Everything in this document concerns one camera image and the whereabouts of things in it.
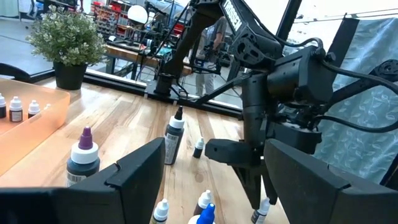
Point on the small brown bottle white cap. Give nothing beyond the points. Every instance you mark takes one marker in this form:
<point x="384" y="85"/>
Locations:
<point x="15" y="115"/>

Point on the large black food coloring bottle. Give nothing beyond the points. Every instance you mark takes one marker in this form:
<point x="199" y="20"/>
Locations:
<point x="172" y="143"/>

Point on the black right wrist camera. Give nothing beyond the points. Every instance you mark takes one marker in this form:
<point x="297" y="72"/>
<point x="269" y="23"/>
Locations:
<point x="298" y="77"/>

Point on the person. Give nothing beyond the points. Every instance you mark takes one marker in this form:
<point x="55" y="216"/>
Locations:
<point x="219" y="29"/>
<point x="367" y="146"/>

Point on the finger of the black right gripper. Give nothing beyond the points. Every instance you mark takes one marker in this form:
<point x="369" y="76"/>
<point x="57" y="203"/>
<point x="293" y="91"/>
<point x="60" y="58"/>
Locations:
<point x="270" y="193"/>
<point x="252" y="186"/>

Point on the bushy plant in black pot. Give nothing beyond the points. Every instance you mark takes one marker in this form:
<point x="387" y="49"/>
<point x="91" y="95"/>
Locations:
<point x="68" y="46"/>

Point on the round white globe lamp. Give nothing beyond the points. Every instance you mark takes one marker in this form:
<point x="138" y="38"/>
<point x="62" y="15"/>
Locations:
<point x="137" y="14"/>

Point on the red parts bin shelf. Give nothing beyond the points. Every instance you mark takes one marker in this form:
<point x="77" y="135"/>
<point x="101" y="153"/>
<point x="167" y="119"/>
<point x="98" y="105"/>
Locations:
<point x="105" y="14"/>

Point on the large purple food coloring bottle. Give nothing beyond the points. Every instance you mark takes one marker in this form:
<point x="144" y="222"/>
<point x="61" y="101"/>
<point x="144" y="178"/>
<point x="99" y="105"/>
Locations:
<point x="82" y="165"/>

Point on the wooden workbench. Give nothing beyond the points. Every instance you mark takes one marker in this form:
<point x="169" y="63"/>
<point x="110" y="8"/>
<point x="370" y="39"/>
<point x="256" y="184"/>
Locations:
<point x="124" y="54"/>

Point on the orange translucent plastic bin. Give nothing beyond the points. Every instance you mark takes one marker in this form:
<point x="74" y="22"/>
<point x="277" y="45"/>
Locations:
<point x="31" y="140"/>

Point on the small orange bottle white cap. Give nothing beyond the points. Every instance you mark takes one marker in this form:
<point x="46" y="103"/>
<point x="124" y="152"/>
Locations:
<point x="202" y="205"/>

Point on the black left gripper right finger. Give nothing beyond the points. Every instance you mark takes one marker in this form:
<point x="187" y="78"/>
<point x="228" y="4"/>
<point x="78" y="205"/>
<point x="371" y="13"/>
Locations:
<point x="311" y="193"/>

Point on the large blue food coloring bottle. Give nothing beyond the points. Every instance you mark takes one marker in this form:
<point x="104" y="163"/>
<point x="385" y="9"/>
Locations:
<point x="206" y="216"/>

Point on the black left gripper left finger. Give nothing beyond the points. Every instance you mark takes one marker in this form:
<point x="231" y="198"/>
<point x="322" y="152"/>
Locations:
<point x="93" y="202"/>

